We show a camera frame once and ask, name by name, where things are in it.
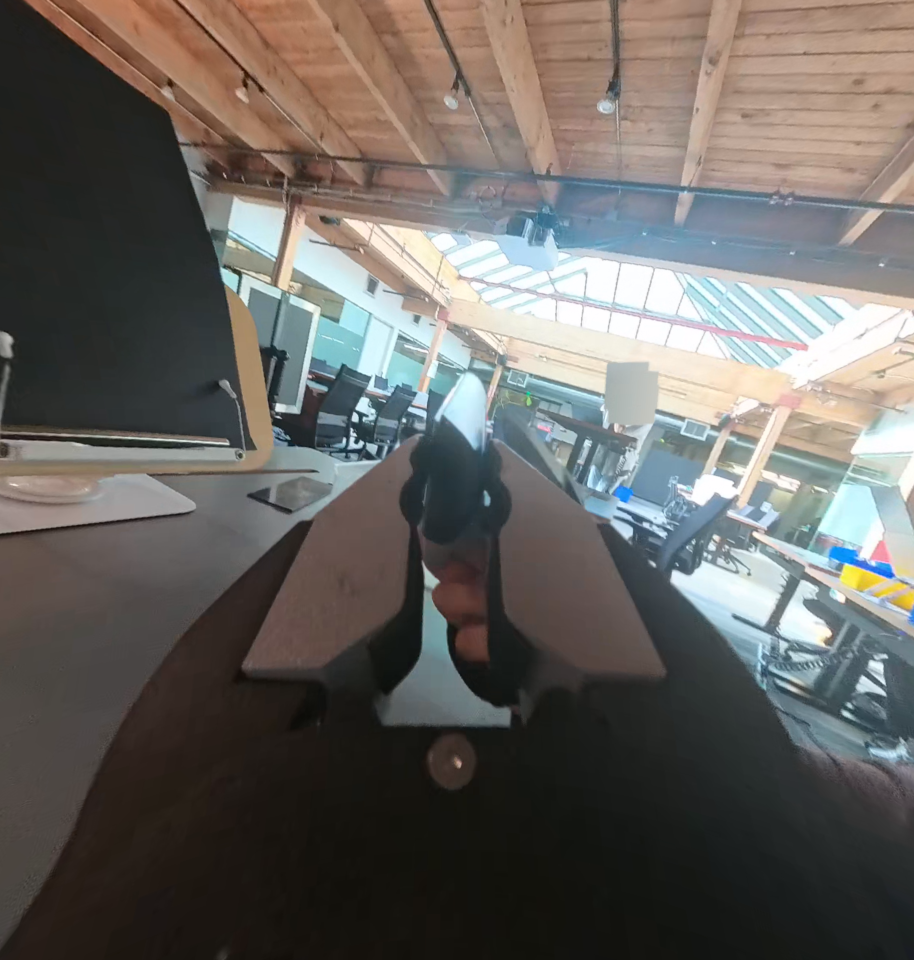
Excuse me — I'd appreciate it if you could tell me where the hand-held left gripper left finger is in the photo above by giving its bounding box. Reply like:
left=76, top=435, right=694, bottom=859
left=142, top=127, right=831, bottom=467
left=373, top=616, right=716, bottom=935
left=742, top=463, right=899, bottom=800
left=241, top=435, right=428, bottom=695

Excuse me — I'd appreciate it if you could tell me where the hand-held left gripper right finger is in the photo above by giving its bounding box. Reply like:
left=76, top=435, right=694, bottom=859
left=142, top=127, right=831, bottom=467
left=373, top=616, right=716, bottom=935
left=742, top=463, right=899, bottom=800
left=487, top=438, right=668, bottom=706

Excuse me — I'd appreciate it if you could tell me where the glossy black curved object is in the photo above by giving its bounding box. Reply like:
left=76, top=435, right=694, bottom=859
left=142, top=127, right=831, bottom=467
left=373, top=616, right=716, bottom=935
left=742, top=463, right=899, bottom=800
left=415, top=371, right=497, bottom=545

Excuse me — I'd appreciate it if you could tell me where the person's right forearm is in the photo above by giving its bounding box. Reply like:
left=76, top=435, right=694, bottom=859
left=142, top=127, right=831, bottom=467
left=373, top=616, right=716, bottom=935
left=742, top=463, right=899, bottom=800
left=757, top=738, right=914, bottom=960

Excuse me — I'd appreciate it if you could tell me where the person's right hand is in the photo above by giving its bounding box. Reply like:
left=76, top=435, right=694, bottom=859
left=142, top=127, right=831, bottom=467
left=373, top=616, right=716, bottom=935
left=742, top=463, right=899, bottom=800
left=430, top=557, right=495, bottom=664

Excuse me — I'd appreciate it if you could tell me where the black rectangular mat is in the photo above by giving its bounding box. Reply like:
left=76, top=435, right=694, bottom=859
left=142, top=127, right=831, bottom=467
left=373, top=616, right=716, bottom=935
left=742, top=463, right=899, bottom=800
left=247, top=476, right=332, bottom=515

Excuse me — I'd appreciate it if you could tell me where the black office chair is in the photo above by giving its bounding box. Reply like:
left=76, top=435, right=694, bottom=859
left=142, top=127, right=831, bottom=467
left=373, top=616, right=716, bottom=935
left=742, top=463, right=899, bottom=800
left=368, top=384, right=419, bottom=460
left=652, top=493, right=737, bottom=579
left=314, top=365, right=373, bottom=460

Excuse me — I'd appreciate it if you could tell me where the wooden-edged desk with black legs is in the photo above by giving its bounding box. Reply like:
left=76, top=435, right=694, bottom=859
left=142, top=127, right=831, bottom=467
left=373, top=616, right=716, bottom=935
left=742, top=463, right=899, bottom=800
left=734, top=528, right=914, bottom=740

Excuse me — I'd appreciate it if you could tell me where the grey aluminium-framed panel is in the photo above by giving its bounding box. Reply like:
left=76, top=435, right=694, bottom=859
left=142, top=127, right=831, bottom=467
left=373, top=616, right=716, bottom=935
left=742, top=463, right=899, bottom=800
left=243, top=281, right=323, bottom=415

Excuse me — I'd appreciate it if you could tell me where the small yellow bin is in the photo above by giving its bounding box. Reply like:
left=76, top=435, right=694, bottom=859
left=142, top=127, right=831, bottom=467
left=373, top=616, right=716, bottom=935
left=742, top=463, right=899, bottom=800
left=839, top=562, right=914, bottom=612

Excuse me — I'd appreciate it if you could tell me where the white ceiling projector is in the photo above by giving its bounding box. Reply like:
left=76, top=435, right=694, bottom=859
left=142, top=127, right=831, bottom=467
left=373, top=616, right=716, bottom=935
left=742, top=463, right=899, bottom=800
left=505, top=208, right=572, bottom=273

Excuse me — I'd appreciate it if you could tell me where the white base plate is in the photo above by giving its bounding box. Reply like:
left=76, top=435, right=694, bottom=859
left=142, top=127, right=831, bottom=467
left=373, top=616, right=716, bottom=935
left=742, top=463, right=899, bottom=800
left=0, top=471, right=197, bottom=540

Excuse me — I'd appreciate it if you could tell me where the white-tipped cord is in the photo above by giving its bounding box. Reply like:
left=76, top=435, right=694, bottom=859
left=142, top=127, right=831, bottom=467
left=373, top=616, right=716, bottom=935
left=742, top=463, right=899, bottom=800
left=217, top=378, right=248, bottom=459
left=0, top=330, right=15, bottom=459

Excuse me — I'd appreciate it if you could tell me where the black coiled cable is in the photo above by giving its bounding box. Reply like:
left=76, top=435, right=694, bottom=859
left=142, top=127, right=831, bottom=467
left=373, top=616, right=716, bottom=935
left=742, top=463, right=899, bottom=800
left=757, top=637, right=829, bottom=676

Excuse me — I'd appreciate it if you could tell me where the black board with wooden frame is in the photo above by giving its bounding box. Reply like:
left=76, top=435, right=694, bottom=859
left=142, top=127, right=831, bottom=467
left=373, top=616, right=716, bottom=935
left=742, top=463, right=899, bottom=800
left=0, top=0, right=275, bottom=475

